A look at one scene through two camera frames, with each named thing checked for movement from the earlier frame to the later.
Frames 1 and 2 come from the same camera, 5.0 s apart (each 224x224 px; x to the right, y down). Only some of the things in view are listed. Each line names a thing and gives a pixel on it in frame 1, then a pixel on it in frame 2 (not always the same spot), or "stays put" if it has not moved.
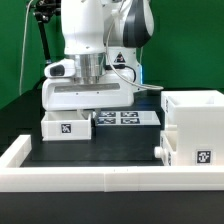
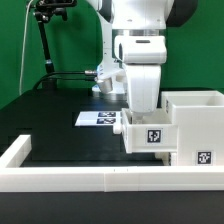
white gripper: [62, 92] → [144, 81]
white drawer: [65, 126] → [156, 134]
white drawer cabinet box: [198, 118] stays put
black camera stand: [44, 11] stays put
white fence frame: [58, 179] stays put
